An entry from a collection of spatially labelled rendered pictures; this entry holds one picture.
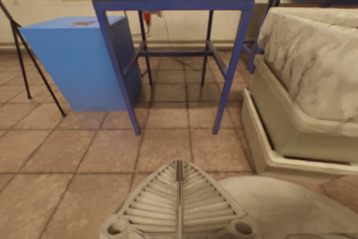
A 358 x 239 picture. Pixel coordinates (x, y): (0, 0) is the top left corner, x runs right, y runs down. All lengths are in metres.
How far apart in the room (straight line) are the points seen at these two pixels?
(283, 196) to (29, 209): 1.04
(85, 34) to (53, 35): 0.18
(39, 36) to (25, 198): 0.87
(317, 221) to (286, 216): 0.07
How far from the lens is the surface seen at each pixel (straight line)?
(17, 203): 1.11
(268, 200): 0.47
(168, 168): 0.16
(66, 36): 1.12
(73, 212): 0.91
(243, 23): 0.69
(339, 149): 0.81
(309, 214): 0.55
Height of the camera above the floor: 0.75
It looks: 43 degrees down
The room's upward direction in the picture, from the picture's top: straight up
